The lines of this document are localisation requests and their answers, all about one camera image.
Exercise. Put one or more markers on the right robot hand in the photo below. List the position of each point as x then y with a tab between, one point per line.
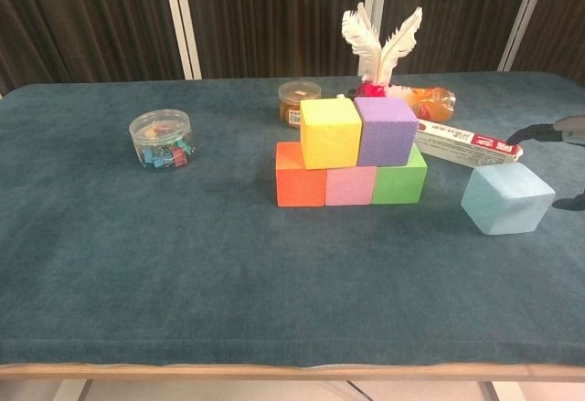
571	129

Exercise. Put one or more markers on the light blue foam cube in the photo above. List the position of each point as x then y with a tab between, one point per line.
503	202

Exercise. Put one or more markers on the white red toothpaste box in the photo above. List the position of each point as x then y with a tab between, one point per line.
466	143

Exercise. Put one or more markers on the orange snack bag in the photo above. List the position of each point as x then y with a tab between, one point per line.
432	99

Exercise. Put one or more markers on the green foam cube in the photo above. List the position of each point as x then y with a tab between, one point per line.
400	182

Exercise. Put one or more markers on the purple foam cube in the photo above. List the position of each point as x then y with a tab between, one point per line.
386	136

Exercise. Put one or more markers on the white feather shuttlecock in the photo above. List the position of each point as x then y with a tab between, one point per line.
377	54

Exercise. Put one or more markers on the pink foam cube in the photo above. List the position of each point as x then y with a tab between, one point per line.
349	186

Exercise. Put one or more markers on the yellow foam cube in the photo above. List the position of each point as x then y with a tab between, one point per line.
331	138

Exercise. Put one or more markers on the orange foam cube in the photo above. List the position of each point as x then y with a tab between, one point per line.
299	186

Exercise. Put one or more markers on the amber filled plastic jar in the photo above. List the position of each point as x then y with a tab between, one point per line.
292	104

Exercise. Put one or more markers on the wooden table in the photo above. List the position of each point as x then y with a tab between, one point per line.
274	372

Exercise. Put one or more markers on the teal table cloth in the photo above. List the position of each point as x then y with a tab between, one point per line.
183	259

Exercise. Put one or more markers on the clear jar of binder clips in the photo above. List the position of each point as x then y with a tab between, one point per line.
160	140

